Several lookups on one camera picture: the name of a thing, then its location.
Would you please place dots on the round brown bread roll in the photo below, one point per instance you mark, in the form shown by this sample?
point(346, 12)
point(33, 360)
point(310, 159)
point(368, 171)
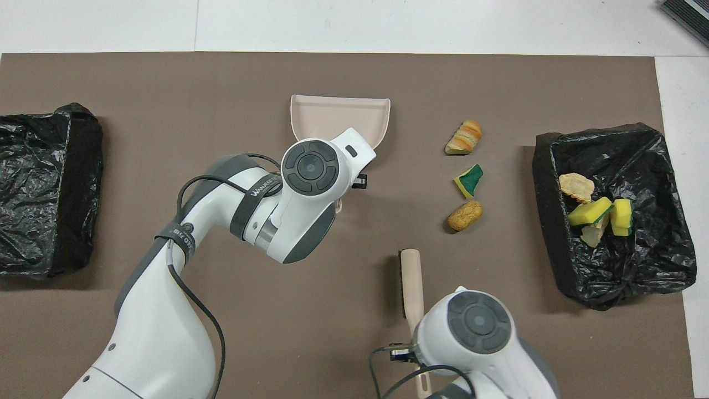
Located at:
point(465, 216)

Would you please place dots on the beige plastic dustpan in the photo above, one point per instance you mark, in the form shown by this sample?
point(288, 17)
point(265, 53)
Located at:
point(338, 116)

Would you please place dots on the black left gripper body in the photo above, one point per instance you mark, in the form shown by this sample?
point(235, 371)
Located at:
point(360, 182)

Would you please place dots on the grey ribbed device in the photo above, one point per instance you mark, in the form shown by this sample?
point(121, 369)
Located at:
point(689, 14)

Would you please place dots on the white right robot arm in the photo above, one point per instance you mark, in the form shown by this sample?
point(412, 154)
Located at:
point(482, 343)

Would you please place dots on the green yellow sponge piece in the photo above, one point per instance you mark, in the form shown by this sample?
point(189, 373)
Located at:
point(469, 180)

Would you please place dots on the small golden croissant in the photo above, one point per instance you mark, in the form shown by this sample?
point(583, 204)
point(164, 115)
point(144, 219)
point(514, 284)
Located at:
point(594, 234)

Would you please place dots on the yellow green sponge wedge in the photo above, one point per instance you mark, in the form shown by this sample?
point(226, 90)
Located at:
point(590, 211)

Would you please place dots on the beige brush black bristles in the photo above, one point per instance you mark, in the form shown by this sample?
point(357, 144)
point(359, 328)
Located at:
point(412, 282)

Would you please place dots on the brown table mat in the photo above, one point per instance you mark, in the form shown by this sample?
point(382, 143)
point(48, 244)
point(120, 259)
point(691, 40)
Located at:
point(388, 72)

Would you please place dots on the notched yellow sponge piece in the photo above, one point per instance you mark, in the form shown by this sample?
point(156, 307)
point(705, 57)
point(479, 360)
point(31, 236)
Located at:
point(621, 217)

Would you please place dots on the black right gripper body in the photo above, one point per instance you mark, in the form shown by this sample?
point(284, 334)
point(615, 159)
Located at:
point(403, 352)

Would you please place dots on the orange striped croissant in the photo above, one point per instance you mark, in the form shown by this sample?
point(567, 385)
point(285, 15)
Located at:
point(464, 137)

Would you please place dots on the pale flaky pastry piece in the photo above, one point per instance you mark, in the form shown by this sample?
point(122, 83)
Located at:
point(576, 187)

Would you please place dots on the bin with black bag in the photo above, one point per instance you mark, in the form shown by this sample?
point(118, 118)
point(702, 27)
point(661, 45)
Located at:
point(637, 266)
point(33, 194)

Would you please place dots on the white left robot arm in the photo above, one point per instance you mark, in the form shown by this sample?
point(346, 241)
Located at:
point(166, 332)

